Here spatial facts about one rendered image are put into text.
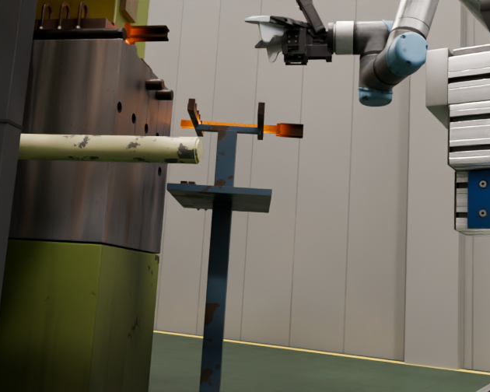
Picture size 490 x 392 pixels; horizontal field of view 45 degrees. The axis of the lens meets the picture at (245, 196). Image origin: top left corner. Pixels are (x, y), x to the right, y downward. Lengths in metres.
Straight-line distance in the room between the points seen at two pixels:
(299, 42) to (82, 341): 0.80
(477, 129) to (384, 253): 3.05
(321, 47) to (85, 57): 0.53
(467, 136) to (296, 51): 0.60
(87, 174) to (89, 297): 0.26
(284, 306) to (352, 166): 1.08
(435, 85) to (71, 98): 0.77
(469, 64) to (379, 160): 3.11
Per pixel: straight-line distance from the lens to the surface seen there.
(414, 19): 1.28
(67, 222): 1.29
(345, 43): 1.39
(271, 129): 2.02
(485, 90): 0.92
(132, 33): 1.52
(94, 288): 1.25
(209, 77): 4.91
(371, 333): 3.94
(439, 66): 0.95
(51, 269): 1.29
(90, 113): 1.32
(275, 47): 1.48
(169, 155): 0.98
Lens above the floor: 0.40
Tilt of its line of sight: 9 degrees up
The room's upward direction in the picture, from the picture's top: 4 degrees clockwise
